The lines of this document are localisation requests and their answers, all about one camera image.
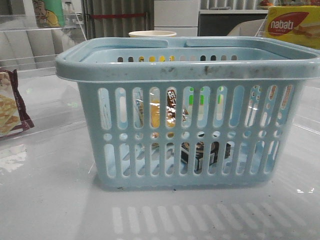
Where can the beige paper cup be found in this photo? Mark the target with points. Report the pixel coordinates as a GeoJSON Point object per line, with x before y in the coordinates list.
{"type": "Point", "coordinates": [152, 34]}

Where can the yellow Nabati wafer box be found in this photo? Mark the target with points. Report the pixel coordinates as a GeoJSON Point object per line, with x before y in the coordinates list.
{"type": "Point", "coordinates": [298, 25]}

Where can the packaged bread clear wrapper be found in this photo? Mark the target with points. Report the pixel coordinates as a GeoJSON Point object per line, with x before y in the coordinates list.
{"type": "Point", "coordinates": [155, 110]}

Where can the brown waffle snack bag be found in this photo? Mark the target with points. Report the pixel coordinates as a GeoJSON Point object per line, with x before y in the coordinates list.
{"type": "Point", "coordinates": [14, 118]}

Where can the clear acrylic left shelf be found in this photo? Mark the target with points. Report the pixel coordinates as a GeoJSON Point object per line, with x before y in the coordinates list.
{"type": "Point", "coordinates": [31, 50]}

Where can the light blue plastic basket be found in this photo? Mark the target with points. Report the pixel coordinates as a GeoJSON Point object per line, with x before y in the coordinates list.
{"type": "Point", "coordinates": [237, 89]}

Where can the white cabinet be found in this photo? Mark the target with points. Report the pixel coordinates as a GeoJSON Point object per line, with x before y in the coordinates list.
{"type": "Point", "coordinates": [179, 16]}

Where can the green yellow cartoon package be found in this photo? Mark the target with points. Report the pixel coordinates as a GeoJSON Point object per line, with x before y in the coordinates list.
{"type": "Point", "coordinates": [48, 13]}

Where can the black tissue pack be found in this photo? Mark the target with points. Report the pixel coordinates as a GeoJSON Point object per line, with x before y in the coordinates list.
{"type": "Point", "coordinates": [199, 153]}

